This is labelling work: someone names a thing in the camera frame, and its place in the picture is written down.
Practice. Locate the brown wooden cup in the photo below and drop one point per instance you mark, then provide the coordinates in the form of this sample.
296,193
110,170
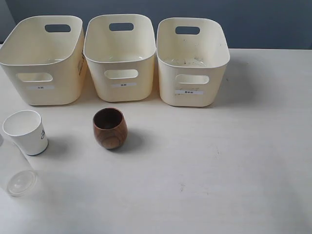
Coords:
110,128

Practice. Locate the white paper cup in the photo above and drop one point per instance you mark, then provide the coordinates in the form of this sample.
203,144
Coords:
26,129

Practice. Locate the clear plastic bottle white cap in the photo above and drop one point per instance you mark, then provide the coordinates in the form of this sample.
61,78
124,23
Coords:
17,177

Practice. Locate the right cream plastic bin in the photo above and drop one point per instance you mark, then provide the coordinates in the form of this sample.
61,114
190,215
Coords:
192,56

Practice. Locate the cream plastic bin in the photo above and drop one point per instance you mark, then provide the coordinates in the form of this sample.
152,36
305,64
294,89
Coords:
192,56
120,52
43,58

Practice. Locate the middle cream plastic bin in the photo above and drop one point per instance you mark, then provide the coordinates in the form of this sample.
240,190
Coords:
120,52

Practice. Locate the left cream plastic bin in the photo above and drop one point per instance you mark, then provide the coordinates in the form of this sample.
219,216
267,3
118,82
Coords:
43,58

